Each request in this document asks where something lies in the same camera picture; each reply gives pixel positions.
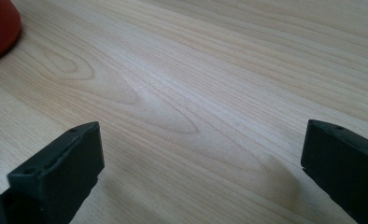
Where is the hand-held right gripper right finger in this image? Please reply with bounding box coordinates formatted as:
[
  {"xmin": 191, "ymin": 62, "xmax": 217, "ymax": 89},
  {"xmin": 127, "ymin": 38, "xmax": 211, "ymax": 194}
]
[{"xmin": 300, "ymin": 119, "xmax": 368, "ymax": 224}]

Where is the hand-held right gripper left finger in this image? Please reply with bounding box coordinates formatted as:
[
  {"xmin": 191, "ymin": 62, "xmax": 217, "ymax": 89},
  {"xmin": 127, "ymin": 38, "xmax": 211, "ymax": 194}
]
[{"xmin": 0, "ymin": 120, "xmax": 106, "ymax": 224}]

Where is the red cup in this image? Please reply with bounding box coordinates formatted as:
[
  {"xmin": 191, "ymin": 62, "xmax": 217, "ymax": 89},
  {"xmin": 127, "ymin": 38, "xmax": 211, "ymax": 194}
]
[{"xmin": 0, "ymin": 0, "xmax": 22, "ymax": 64}]

